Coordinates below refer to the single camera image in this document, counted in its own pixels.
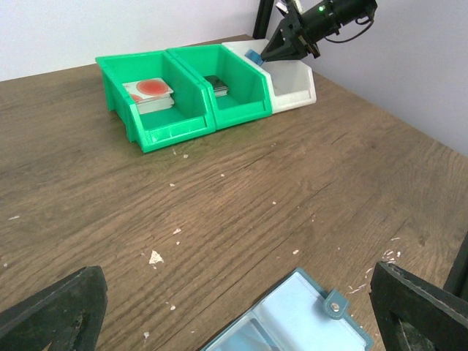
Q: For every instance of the right green plastic bin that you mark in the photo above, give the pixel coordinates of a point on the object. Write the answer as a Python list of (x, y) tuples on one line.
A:
[(247, 98)]

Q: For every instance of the red circles card stack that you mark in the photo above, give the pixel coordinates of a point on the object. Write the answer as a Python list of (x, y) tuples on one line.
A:
[(150, 95)]

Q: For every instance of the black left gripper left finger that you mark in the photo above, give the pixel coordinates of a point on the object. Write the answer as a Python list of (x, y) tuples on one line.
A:
[(67, 315)]

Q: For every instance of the blue card holder wallet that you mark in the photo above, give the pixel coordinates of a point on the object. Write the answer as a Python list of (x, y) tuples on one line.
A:
[(296, 314)]

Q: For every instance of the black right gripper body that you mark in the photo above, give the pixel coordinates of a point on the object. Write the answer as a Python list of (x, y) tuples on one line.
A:
[(294, 30)]

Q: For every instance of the blue credit card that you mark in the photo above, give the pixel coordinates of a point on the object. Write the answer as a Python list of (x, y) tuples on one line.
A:
[(254, 57)]

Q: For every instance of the green plastic bin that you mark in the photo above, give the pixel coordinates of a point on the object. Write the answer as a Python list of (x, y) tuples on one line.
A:
[(247, 98), (190, 117)]

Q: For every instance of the black frame post right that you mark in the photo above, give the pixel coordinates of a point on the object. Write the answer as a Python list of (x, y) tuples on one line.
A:
[(262, 20)]

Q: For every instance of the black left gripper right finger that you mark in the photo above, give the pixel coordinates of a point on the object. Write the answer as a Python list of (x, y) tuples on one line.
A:
[(413, 314)]

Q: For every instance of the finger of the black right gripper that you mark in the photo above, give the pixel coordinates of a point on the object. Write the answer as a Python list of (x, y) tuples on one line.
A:
[(283, 53), (278, 39)]

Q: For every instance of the black VIP card stack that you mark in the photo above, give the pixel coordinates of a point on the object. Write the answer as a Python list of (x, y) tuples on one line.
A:
[(219, 86)]

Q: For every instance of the white plastic bin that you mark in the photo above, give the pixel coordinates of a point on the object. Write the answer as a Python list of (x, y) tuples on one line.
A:
[(290, 83)]

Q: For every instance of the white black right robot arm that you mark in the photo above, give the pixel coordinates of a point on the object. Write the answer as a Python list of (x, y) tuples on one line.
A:
[(328, 17)]

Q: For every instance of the left green plastic bin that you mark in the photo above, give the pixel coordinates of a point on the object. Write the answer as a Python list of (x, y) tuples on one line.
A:
[(190, 117)]

